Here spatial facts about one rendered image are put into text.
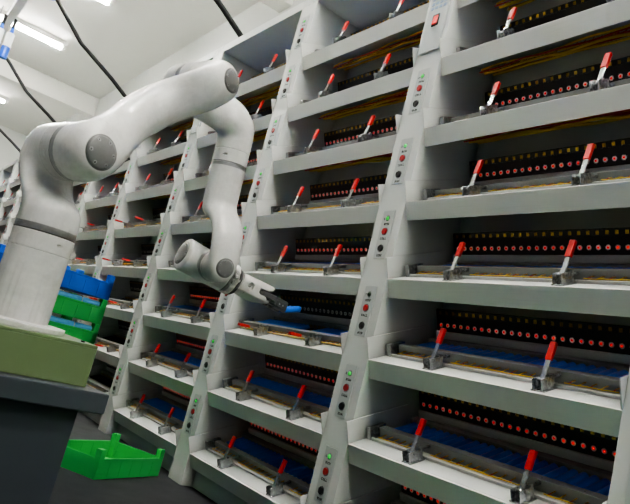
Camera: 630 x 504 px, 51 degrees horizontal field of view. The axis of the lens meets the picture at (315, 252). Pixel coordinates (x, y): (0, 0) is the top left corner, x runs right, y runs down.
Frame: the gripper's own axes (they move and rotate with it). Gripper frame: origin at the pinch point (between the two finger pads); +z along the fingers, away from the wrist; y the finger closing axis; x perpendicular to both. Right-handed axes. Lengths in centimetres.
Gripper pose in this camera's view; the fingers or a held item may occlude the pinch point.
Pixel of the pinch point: (277, 304)
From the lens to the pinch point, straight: 180.7
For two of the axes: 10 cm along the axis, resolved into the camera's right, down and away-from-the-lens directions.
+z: 7.2, 4.5, 5.2
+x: -3.6, 8.9, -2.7
